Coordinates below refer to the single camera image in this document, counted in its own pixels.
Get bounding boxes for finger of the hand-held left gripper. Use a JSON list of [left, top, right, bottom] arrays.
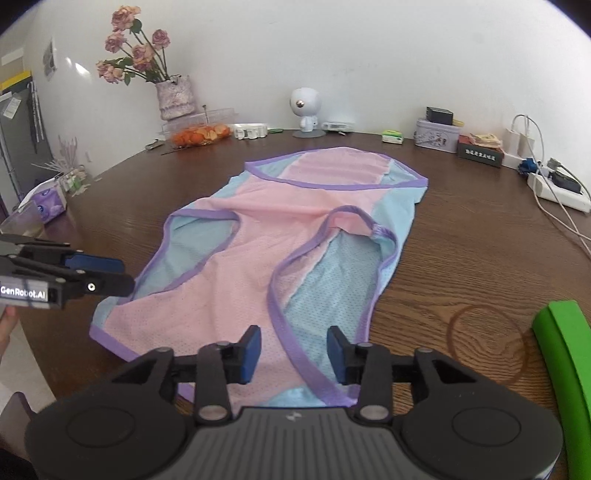
[[54, 270, 136, 309], [0, 233, 126, 278]]

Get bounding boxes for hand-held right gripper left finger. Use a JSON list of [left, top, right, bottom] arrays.
[[111, 324, 263, 426]]

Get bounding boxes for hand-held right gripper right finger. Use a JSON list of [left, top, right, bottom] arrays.
[[326, 325, 477, 424]]

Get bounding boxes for pink and blue mesh vest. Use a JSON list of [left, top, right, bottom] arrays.
[[89, 147, 429, 408]]

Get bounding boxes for person's left hand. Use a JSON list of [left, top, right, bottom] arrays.
[[0, 306, 20, 366]]

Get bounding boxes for clear plastic cup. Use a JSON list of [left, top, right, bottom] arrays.
[[0, 200, 47, 239]]

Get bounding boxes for purple tissue pack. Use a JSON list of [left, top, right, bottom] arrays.
[[21, 182, 69, 227]]

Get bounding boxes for white dried flower decoration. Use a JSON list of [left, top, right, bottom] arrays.
[[31, 135, 94, 195]]

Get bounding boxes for grey refrigerator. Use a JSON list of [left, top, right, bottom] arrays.
[[0, 82, 54, 219]]

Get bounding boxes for clear box of orange snacks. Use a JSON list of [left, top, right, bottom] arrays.
[[161, 107, 234, 149]]

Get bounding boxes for speckled pink vase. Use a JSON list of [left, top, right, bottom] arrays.
[[154, 74, 197, 121]]

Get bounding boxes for small white device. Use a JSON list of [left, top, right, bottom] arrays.
[[233, 123, 269, 140]]

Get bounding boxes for dried pink rose bouquet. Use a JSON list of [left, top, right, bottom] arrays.
[[95, 6, 172, 86]]

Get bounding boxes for green chair back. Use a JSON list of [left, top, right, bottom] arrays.
[[531, 300, 591, 480]]

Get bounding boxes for pale tin box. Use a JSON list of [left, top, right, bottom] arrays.
[[414, 118, 459, 150]]

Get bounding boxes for white robot figurine lamp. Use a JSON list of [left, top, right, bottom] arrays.
[[290, 87, 327, 138]]

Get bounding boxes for white power strip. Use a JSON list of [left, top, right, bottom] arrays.
[[527, 170, 591, 213]]

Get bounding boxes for black plug adapter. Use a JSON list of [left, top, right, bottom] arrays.
[[551, 170, 581, 194]]

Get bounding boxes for wall poster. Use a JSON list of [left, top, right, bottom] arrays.
[[42, 39, 59, 82]]

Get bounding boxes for white cable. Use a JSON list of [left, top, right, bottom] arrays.
[[534, 182, 591, 260]]

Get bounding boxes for white wall charger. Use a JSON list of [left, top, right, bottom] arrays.
[[502, 114, 546, 169]]

